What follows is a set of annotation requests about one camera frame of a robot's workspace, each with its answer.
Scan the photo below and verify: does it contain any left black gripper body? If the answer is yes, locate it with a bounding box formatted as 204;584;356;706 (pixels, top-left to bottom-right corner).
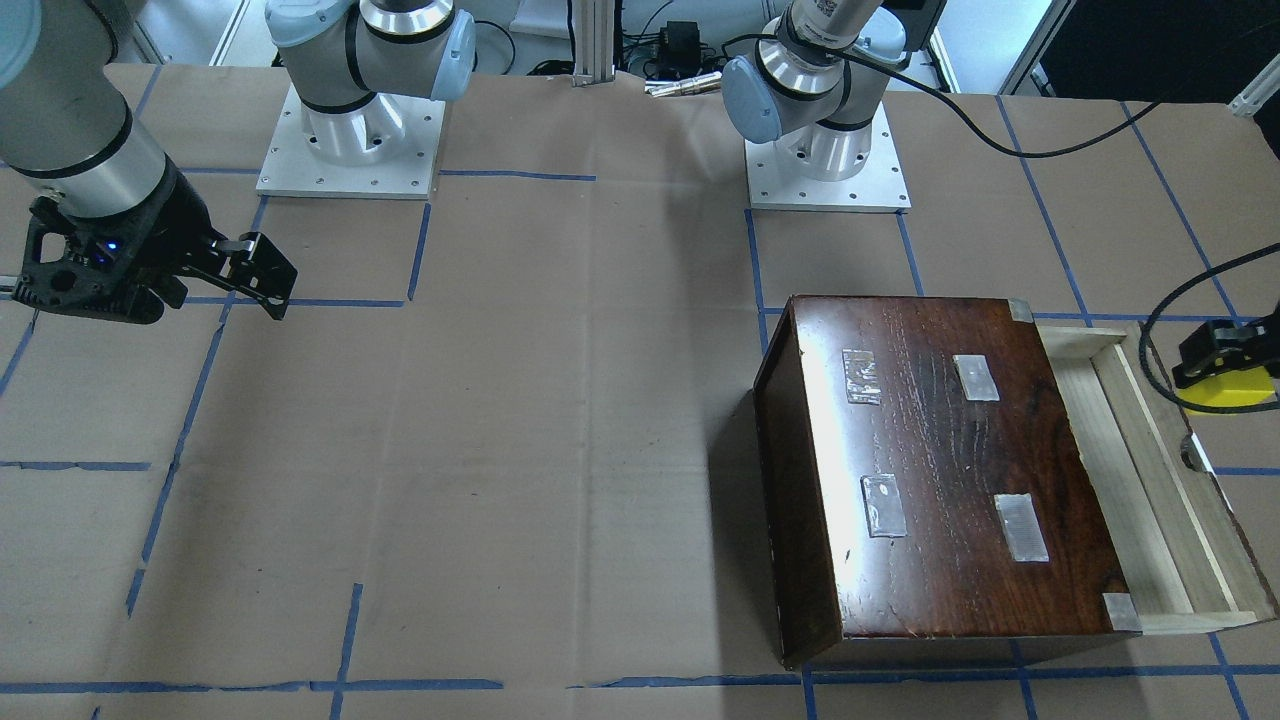
1240;310;1279;379

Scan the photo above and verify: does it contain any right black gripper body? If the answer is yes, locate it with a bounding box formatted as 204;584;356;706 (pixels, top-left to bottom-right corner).
118;165;227;311

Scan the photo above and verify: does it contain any yellow block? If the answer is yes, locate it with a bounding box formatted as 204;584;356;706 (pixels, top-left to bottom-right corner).
1178;366;1276;410

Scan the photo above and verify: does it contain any light wooden drawer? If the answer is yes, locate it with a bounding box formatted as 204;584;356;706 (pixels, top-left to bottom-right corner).
1039;325;1277;635

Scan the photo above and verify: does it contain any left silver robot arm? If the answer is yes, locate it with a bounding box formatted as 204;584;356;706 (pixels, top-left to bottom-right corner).
719;1;1277;414

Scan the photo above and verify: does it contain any dark wooden drawer cabinet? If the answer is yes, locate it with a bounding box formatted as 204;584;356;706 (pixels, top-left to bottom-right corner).
751;295;1137;670

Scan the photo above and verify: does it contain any black power adapter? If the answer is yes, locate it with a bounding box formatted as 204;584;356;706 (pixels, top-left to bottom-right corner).
655;20;703;79

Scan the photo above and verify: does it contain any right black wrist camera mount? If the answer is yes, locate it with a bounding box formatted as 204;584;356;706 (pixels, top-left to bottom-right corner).
10;195;164;324

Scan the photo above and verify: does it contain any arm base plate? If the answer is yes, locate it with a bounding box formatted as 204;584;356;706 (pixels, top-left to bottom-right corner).
256;88;448;201
745;105;913;213

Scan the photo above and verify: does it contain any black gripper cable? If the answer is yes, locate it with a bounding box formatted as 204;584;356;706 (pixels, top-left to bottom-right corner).
721;35;1280;406

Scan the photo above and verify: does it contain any aluminium frame post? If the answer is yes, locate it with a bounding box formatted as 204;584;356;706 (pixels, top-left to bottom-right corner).
568;0;620;87

